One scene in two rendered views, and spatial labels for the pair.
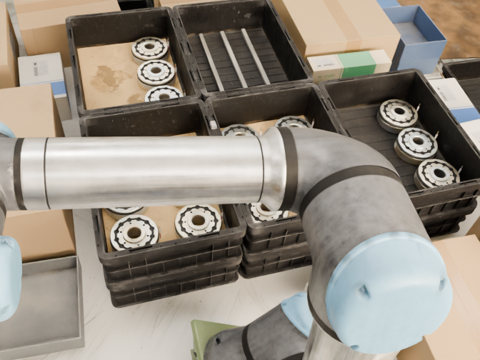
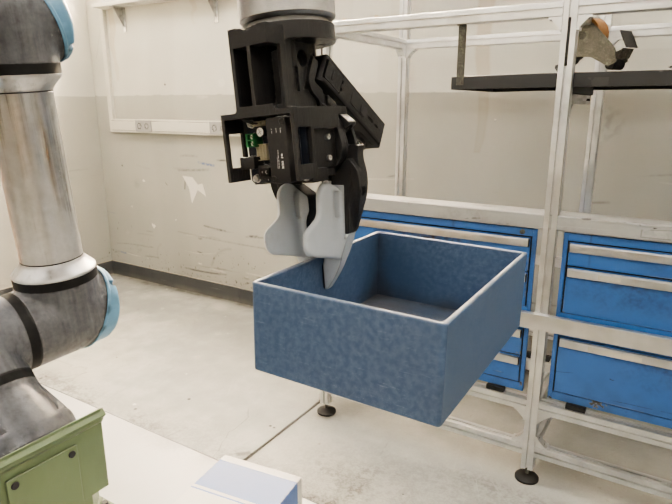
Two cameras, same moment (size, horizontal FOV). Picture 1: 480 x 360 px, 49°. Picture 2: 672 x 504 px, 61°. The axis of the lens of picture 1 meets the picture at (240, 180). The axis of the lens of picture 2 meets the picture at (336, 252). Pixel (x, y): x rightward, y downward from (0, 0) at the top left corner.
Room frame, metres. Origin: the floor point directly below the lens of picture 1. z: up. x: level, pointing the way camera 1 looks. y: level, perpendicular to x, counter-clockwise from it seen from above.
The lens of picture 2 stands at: (0.43, 0.74, 1.26)
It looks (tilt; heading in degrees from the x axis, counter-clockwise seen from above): 15 degrees down; 231
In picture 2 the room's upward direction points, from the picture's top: straight up
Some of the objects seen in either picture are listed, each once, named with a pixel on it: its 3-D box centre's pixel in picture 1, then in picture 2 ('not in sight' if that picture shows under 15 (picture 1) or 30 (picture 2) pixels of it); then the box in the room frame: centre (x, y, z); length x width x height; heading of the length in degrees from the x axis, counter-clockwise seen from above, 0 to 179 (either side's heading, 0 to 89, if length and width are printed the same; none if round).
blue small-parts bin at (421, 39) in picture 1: (409, 33); not in sight; (1.52, -0.50, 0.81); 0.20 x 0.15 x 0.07; 20
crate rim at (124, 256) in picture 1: (157, 172); not in sight; (0.72, 0.18, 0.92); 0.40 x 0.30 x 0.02; 21
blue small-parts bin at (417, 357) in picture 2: not in sight; (401, 306); (0.11, 0.43, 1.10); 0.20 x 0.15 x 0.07; 20
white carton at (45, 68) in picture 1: (44, 88); not in sight; (1.13, 0.60, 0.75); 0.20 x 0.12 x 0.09; 22
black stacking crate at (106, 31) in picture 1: (131, 73); not in sight; (1.10, 0.32, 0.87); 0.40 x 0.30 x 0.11; 21
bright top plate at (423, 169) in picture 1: (438, 175); not in sight; (0.86, -0.48, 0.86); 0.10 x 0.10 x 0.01
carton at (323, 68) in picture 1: (347, 68); not in sight; (1.24, -0.27, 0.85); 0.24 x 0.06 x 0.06; 109
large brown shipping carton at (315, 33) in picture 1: (324, 28); not in sight; (1.50, -0.22, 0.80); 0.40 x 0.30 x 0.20; 20
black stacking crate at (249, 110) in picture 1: (283, 164); not in sight; (0.83, -0.10, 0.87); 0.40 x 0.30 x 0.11; 21
